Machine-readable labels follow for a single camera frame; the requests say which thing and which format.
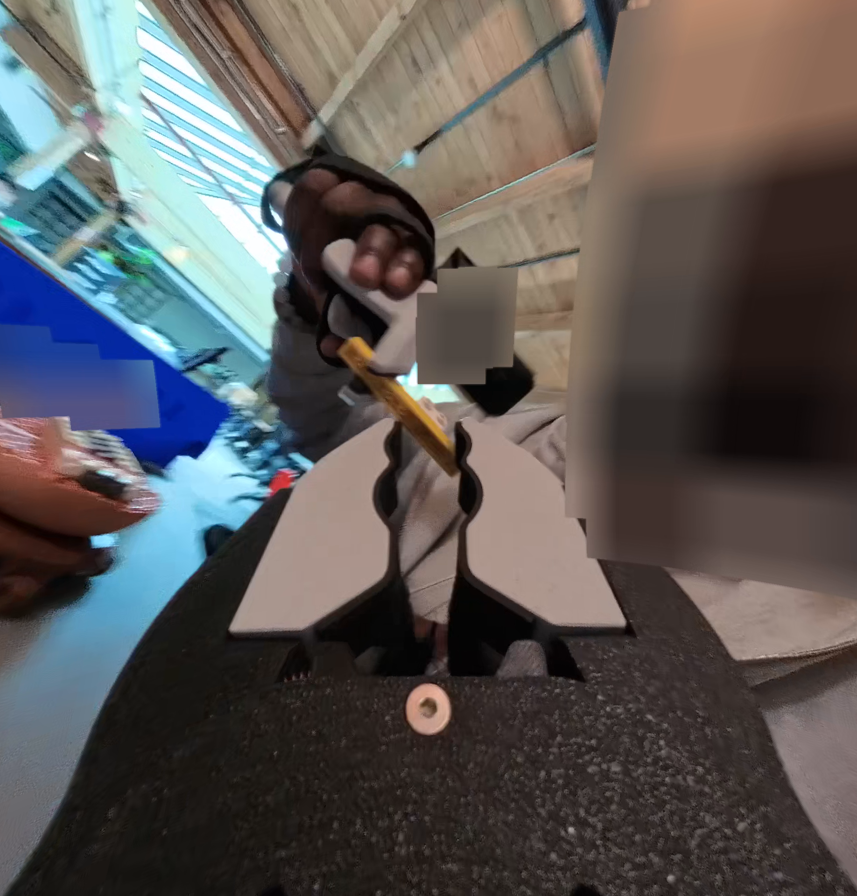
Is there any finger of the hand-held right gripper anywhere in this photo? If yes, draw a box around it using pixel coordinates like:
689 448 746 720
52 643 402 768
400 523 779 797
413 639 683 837
367 290 420 374

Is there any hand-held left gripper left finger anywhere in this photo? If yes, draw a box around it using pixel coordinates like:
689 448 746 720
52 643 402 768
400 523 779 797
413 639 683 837
229 420 403 638

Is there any beaded bracelet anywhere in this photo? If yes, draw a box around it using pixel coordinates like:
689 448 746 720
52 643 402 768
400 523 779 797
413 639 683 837
273 272 319 331

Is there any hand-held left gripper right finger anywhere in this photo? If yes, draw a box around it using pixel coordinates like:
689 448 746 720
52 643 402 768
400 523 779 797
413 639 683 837
457 420 627 639

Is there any blue plastic bin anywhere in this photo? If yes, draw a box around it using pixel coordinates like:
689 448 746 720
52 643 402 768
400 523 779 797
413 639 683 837
0 227 231 469

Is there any person's right forearm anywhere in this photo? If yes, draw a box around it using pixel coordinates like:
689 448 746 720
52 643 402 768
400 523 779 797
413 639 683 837
266 280 375 457

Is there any narrow yellow toy plate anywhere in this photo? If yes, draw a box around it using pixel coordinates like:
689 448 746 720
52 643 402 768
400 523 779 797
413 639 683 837
337 336 464 479

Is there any person's right hand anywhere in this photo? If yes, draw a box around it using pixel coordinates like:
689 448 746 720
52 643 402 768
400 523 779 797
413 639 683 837
283 168 428 296

